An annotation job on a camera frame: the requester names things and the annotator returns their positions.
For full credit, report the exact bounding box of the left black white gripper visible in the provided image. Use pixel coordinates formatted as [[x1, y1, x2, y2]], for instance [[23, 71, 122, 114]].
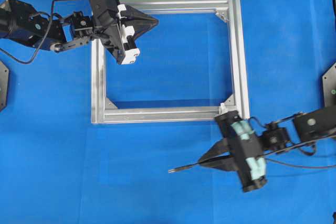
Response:
[[89, 0, 159, 65]]

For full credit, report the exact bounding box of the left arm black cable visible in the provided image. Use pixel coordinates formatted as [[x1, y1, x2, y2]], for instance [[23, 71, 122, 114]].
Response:
[[0, 0, 92, 65]]

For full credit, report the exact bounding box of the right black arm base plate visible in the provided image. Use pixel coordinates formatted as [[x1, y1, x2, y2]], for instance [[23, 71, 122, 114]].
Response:
[[322, 63, 336, 106]]

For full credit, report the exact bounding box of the translucent white zip tie loop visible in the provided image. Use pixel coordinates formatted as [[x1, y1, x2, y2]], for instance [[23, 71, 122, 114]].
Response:
[[218, 103, 228, 115]]

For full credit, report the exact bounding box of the black usb wire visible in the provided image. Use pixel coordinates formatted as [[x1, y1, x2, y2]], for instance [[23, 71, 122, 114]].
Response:
[[167, 140, 336, 174]]

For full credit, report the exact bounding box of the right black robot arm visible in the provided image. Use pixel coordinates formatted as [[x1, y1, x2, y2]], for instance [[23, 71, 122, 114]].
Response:
[[197, 106, 335, 192]]

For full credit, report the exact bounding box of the right black teal gripper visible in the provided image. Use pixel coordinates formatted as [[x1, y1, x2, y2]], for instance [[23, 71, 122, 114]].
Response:
[[197, 110, 267, 193]]

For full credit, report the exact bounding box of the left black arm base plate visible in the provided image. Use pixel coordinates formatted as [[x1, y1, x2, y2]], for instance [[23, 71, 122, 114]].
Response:
[[0, 61, 9, 111]]

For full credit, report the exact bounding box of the silver aluminium extrusion frame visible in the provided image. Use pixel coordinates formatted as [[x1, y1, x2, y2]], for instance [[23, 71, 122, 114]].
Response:
[[91, 0, 250, 124]]

